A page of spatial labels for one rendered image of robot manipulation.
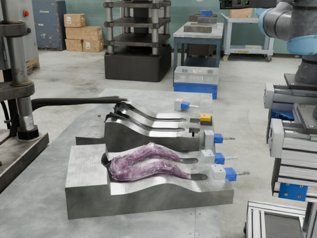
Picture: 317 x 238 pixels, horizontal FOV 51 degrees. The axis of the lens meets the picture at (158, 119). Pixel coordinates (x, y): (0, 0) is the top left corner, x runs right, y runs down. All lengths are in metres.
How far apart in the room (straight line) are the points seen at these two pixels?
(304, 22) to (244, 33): 6.94
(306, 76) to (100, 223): 1.09
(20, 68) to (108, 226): 0.79
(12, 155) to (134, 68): 4.09
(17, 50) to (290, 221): 1.65
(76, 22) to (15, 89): 6.63
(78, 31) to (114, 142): 6.84
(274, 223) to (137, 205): 1.17
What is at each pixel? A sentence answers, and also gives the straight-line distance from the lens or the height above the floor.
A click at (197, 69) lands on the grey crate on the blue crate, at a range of 4.89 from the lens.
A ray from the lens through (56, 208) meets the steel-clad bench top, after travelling 1.08.
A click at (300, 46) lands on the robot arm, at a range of 0.85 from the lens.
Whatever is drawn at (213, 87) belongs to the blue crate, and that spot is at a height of 0.18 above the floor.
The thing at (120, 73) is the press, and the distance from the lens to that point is 5.46.
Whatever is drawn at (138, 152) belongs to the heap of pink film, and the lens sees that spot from 1.13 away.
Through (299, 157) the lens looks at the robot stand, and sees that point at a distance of 1.17.
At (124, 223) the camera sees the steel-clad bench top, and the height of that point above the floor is 0.80.
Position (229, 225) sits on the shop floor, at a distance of 2.29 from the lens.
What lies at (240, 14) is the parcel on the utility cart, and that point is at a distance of 7.15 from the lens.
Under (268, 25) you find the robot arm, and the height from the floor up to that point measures 1.33.
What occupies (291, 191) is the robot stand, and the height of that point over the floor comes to 0.76.
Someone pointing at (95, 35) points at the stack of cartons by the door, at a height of 0.38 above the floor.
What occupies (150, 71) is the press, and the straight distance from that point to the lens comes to 5.32.
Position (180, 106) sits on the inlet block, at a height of 0.83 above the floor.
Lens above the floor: 1.43
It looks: 22 degrees down
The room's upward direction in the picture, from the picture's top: 1 degrees clockwise
